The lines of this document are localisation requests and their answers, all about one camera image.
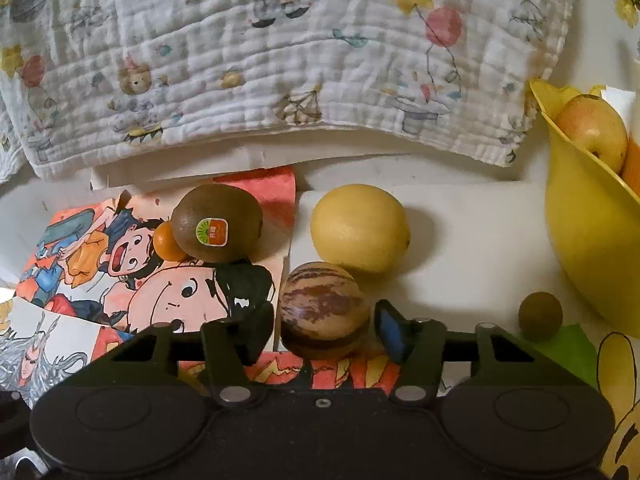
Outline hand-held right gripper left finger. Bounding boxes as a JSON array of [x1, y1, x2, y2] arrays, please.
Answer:
[[100, 302, 275, 407]]

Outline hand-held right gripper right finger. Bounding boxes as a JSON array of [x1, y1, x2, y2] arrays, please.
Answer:
[[375, 300, 546, 406]]

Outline striped pepino melon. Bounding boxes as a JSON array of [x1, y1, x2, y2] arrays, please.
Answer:
[[279, 261, 371, 360]]

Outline yellow lemon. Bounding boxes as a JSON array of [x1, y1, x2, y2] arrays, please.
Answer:
[[310, 184, 411, 274]]

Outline small brown round fruit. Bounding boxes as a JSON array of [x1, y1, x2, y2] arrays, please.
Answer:
[[518, 291, 564, 342]]

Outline small orange kumquat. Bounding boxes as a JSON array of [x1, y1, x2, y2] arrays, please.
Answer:
[[152, 221, 188, 262]]

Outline kiwi with sticker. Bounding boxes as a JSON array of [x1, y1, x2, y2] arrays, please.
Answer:
[[171, 184, 264, 264]]

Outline colourful cartoon printed cloth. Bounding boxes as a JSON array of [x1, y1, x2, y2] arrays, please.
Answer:
[[0, 166, 403, 406]]

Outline yellow flower-shaped bowl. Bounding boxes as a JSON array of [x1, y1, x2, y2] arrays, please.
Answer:
[[529, 78, 640, 339]]

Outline yellow bear printed cloth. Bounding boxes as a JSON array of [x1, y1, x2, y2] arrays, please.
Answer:
[[550, 322, 640, 480]]

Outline white cartoon printed blanket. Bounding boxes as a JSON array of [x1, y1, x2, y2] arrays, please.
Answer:
[[0, 0, 581, 183]]

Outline yellow-red apple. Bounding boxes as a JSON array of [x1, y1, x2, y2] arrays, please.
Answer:
[[554, 94, 629, 173]]

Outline orange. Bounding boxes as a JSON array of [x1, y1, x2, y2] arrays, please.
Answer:
[[620, 135, 640, 188]]

